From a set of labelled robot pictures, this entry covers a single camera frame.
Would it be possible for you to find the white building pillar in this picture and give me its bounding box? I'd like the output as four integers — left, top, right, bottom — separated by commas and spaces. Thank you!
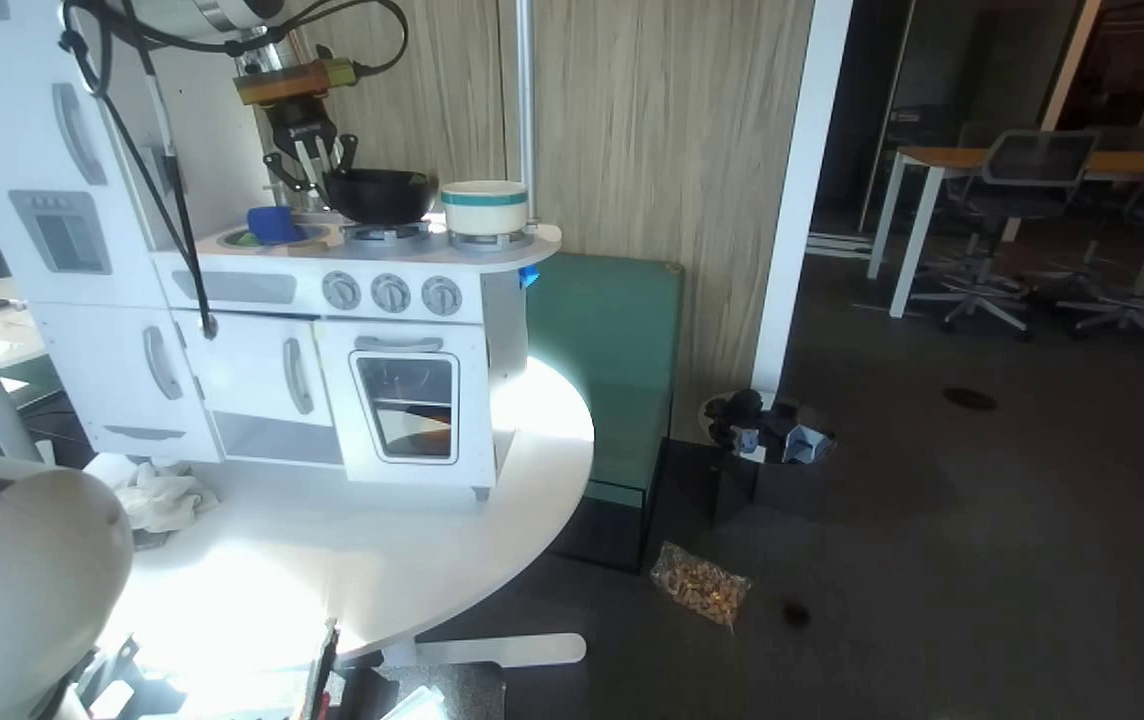
743, 0, 859, 411

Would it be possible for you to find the black bowl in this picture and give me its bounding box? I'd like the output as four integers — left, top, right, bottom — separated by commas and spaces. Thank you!
322, 163, 445, 234

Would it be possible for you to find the black gear pile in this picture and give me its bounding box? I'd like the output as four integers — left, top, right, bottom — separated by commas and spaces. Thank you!
699, 384, 805, 458

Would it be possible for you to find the wooden desk with white legs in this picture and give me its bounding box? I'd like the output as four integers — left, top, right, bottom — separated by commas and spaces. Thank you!
864, 141, 1144, 326

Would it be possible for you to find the black hanging robot cable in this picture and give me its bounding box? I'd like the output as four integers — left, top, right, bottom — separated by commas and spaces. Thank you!
62, 0, 222, 343

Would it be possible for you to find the round white table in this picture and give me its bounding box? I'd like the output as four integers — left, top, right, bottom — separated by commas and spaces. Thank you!
67, 349, 601, 688

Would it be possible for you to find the crumpled white cloth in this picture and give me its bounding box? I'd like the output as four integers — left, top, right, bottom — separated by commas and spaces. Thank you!
76, 448, 222, 541

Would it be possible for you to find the blue sponge object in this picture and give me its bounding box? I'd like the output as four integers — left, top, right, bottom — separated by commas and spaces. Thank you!
244, 204, 312, 248

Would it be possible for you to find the thin white pole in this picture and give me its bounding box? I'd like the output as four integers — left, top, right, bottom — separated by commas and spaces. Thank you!
508, 0, 541, 227

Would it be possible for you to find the small blue white cup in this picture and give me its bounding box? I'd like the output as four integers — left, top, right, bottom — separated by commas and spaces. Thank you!
785, 421, 834, 474
728, 434, 772, 474

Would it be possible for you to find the patterned snack bag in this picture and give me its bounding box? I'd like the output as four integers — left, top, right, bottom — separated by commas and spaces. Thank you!
646, 537, 757, 636

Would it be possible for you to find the tan wrist camera mount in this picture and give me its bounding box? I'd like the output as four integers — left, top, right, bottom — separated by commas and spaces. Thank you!
231, 58, 367, 109

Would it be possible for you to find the white bowl with teal stripe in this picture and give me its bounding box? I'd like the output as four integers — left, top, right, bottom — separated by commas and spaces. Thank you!
438, 178, 533, 251

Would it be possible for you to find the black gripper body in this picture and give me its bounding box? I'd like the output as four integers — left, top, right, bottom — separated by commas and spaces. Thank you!
269, 97, 351, 151

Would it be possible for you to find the white toy play kitchen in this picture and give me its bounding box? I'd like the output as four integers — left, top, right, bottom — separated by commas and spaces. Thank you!
0, 0, 569, 508

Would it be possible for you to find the black looped cable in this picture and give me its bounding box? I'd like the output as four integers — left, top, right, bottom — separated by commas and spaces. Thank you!
266, 0, 418, 82

